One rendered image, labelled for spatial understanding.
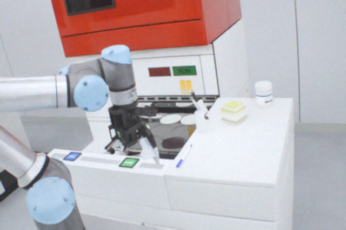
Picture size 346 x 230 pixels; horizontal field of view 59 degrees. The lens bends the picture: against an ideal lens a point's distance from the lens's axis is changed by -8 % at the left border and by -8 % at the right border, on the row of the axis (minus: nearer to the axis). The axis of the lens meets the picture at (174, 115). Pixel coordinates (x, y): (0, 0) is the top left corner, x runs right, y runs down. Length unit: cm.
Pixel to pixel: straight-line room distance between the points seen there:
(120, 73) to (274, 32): 221
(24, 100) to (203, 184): 57
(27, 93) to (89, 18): 102
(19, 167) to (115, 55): 38
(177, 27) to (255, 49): 162
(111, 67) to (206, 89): 78
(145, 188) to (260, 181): 39
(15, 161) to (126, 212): 51
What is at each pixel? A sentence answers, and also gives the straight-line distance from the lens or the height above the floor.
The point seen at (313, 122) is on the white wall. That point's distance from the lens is 319.
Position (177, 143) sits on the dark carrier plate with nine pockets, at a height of 90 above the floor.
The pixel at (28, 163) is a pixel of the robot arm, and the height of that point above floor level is 115.
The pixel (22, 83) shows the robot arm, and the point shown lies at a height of 139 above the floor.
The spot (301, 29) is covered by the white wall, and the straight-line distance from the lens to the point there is 292.
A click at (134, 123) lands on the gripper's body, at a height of 116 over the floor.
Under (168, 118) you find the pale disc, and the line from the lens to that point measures 157.
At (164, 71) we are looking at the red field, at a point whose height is 110.
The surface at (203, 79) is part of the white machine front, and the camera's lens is 155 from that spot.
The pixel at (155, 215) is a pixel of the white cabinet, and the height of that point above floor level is 78.
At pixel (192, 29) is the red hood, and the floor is 130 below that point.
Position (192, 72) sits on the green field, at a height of 109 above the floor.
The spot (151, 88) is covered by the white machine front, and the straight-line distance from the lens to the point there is 167.
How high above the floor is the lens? 153
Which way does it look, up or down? 23 degrees down
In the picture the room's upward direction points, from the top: 10 degrees counter-clockwise
